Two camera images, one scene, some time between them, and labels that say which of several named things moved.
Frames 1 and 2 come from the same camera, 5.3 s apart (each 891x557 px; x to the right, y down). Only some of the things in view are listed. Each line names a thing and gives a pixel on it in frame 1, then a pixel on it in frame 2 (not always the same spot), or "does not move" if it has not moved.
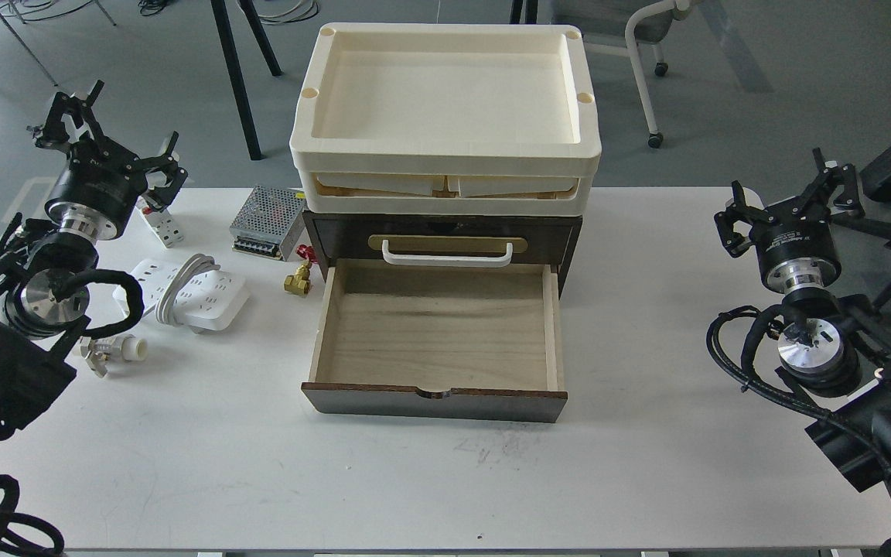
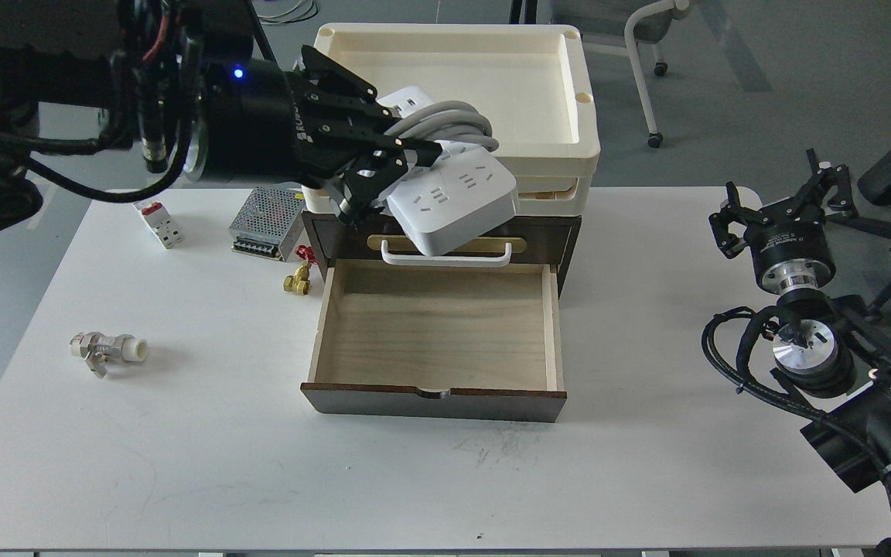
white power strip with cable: (199, 296) -> (466, 193)
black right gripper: (794, 241) does not move
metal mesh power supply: (269, 223) does not move
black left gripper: (100, 185) -> (264, 128)
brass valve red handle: (299, 282) does not move
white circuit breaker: (162, 222) does not move
